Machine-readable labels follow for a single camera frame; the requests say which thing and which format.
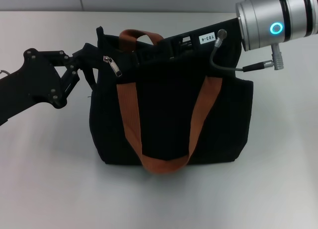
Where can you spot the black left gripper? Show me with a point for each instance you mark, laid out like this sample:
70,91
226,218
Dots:
32,80

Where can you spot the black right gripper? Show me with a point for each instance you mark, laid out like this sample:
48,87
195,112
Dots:
223,40

